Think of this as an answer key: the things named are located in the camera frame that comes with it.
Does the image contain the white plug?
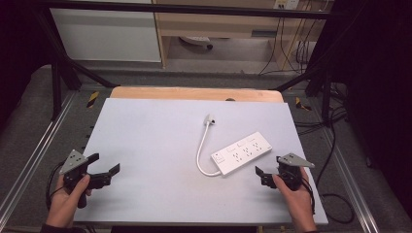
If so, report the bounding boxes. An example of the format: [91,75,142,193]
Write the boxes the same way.
[203,113,217,127]

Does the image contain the wooden table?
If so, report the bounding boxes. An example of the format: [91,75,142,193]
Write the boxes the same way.
[109,85,286,104]

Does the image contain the person's left hand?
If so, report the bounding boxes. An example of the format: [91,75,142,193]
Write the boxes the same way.
[46,174,92,229]

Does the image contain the white cabinet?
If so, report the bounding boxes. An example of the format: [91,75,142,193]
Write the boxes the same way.
[50,8,162,63]

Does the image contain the yellow black tape strip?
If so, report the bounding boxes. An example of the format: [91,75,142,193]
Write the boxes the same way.
[294,96,313,112]
[86,90,100,109]

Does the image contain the black curtain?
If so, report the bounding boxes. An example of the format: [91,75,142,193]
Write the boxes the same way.
[310,0,412,221]
[0,0,52,130]

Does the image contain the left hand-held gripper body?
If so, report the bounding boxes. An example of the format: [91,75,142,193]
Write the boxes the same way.
[58,149,98,210]

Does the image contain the light wooden desk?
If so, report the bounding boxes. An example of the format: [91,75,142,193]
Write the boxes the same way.
[152,0,328,71]

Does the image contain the white power strip cable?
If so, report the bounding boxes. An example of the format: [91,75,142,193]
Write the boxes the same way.
[195,122,223,178]

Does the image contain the white wall socket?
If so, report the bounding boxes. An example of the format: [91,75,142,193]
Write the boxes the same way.
[273,0,300,10]

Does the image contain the aluminium rail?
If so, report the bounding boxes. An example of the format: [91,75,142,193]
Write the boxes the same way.
[0,91,79,224]
[319,93,382,233]

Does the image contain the black hanging cables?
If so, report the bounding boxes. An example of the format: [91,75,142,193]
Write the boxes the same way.
[258,16,317,76]

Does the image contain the grey power strip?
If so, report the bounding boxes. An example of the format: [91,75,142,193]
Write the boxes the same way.
[179,35,214,50]

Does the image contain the white power strip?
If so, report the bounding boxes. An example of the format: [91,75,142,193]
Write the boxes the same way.
[210,131,273,177]

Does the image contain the black metal frame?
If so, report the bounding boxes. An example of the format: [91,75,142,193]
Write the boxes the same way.
[30,0,341,125]

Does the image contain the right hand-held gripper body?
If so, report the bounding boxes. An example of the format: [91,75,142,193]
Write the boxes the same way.
[277,152,316,192]

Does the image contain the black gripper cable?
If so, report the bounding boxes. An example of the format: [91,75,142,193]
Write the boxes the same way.
[299,176,317,216]
[45,160,66,212]

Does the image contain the pale grey table board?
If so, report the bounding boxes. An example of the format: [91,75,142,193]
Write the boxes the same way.
[73,97,329,226]

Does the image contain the person's right hand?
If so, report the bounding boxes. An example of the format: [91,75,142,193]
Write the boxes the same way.
[271,167,318,233]

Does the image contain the black floor cable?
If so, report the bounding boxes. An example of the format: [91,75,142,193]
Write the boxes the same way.
[315,122,356,225]

